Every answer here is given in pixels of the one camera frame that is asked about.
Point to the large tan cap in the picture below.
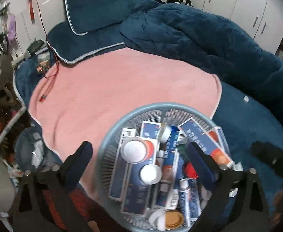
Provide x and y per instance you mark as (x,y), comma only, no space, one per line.
(172,218)

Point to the red hanging ornament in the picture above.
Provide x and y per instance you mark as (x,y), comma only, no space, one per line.
(30,2)

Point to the dark blue quilt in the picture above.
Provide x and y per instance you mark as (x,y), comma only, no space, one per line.
(204,36)

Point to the large white cap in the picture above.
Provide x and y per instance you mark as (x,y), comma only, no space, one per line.
(151,173)

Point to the white wardrobe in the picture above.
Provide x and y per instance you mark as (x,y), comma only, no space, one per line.
(228,0)

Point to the dark blue piped pillow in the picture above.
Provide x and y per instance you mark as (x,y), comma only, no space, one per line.
(66,43)
(95,7)

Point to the white blue tube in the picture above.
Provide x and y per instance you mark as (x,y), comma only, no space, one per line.
(187,193)

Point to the pile of blue white boxes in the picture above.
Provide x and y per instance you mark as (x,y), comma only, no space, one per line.
(129,181)

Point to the small white bottle cap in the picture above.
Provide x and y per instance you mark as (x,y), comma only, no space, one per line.
(246,98)

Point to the wide white threaded lid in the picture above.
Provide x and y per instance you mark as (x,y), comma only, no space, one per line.
(134,149)

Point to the pink towel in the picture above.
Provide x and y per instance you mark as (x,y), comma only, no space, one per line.
(122,82)

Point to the dark printed box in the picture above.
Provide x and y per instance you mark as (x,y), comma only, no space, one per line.
(43,61)

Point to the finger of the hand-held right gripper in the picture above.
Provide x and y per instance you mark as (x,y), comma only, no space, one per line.
(264,152)

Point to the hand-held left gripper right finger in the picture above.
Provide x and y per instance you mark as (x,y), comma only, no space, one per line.
(199,166)

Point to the person's right hand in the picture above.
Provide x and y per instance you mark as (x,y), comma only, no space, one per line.
(280,203)

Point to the red ribbed cap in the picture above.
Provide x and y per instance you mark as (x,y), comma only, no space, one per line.
(191,170)

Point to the dark blue plush blanket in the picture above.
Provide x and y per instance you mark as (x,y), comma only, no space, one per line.
(247,125)

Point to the purple plush ornament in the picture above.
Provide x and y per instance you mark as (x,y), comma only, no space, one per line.
(11,27)

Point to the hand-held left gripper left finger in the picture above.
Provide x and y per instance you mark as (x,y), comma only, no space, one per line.
(79,164)

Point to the white metal rack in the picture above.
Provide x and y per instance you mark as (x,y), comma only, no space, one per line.
(8,130)

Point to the red rug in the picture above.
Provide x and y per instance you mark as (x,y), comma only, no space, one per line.
(79,199)

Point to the dark green case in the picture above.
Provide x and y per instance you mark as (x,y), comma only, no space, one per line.
(36,46)

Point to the panda plush toy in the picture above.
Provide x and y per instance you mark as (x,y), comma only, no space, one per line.
(183,0)

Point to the grey blue bag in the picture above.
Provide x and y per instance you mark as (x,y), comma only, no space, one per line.
(31,147)

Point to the light blue mesh basket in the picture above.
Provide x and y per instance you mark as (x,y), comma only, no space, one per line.
(107,149)

